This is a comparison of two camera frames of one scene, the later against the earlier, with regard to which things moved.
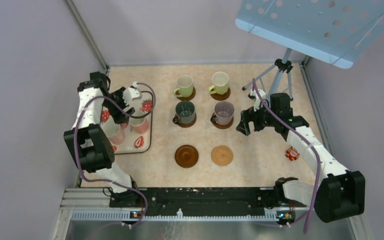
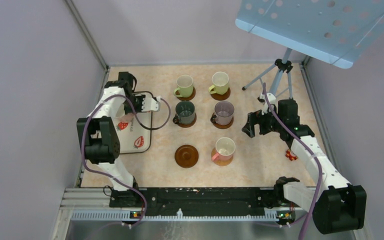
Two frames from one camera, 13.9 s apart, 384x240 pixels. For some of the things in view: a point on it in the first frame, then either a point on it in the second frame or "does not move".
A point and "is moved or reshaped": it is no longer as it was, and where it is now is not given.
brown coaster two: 221,97 does not move
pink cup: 115,132 is moved or reshaped
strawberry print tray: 134,143 does not move
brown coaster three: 188,125 does not move
